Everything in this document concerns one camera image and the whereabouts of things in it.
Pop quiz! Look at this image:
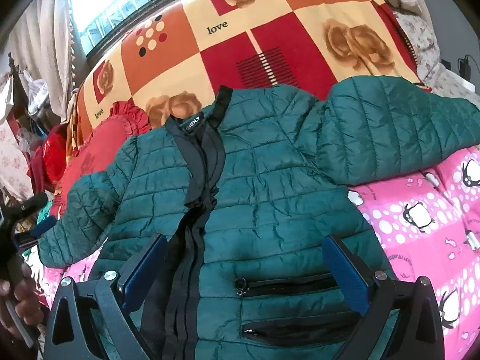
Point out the red clothes pile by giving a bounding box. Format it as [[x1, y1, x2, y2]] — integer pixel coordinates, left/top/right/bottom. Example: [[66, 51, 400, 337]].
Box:
[[27, 124, 68, 194]]

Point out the orange red rose blanket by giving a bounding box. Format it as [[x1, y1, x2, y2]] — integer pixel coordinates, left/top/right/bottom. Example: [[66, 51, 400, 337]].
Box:
[[66, 0, 419, 155]]

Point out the left hand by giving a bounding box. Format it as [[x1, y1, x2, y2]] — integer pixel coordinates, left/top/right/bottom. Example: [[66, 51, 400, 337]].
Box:
[[0, 263, 44, 340]]

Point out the red heart ruffled pillow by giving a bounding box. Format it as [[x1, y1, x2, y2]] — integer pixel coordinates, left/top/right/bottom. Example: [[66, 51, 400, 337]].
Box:
[[49, 99, 151, 219]]

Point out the pink penguin blanket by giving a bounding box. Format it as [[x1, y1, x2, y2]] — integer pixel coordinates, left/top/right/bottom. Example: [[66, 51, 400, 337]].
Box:
[[32, 142, 479, 359]]

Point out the beige curtain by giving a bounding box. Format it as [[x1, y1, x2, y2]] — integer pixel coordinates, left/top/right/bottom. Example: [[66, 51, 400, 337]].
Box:
[[7, 0, 75, 124]]

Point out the green quilted puffer jacket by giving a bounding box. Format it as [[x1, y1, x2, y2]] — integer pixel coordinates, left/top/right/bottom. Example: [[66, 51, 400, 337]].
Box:
[[38, 76, 479, 359]]

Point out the beige floral bedding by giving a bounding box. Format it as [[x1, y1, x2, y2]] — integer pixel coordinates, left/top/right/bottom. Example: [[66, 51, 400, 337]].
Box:
[[385, 0, 479, 106]]

